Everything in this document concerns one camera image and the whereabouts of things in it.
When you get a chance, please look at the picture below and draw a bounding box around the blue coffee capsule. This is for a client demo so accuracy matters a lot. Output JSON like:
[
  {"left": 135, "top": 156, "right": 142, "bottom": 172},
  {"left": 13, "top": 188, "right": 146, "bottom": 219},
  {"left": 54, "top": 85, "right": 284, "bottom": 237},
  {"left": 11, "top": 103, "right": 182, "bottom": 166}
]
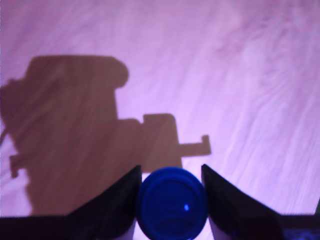
[{"left": 136, "top": 166, "right": 208, "bottom": 240}]

